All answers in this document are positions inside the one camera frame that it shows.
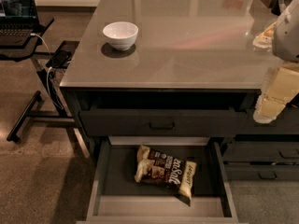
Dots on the snack item on counter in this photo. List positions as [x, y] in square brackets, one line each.
[264, 39]

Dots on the black phone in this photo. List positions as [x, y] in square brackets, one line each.
[59, 58]

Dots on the right middle drawer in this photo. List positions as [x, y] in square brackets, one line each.
[262, 152]

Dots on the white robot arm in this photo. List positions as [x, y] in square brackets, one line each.
[285, 43]

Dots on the grey kitchen counter cabinet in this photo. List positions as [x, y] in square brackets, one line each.
[182, 46]

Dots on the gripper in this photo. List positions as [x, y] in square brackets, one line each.
[287, 36]

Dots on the dark top drawer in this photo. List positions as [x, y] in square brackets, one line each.
[163, 114]

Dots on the white ceramic bowl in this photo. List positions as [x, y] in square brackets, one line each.
[121, 35]

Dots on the right bottom drawer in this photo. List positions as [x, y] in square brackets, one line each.
[262, 172]

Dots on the black laptop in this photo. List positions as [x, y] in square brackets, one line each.
[18, 19]

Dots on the right top drawer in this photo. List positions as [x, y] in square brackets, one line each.
[287, 122]

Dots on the brown chip bag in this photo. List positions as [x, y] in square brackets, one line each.
[158, 168]

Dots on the open middle drawer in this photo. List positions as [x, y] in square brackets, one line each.
[117, 199]

